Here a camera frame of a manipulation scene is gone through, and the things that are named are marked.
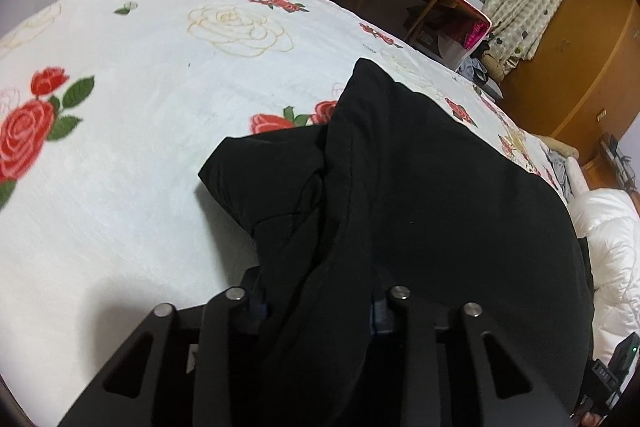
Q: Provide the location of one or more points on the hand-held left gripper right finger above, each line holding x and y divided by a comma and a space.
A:
430, 357

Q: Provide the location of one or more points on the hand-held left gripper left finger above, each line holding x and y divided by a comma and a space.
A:
220, 347

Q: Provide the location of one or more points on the black garment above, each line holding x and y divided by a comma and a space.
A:
425, 187

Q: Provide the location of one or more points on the pile of clothes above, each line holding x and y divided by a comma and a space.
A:
480, 67

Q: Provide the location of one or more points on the white puffy jacket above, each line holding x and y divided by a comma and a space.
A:
610, 232

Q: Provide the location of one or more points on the floral bed sheet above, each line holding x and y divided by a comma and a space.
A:
150, 132

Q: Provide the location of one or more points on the wooden wardrobe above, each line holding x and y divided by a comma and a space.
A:
575, 72

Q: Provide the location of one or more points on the small switch plate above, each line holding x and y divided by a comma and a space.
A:
602, 115

